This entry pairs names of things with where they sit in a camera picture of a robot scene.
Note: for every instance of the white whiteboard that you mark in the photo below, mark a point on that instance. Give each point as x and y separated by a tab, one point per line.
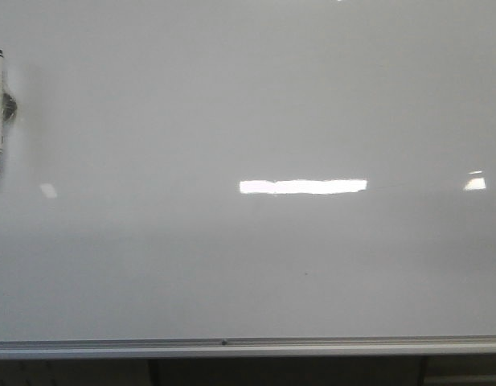
248	178

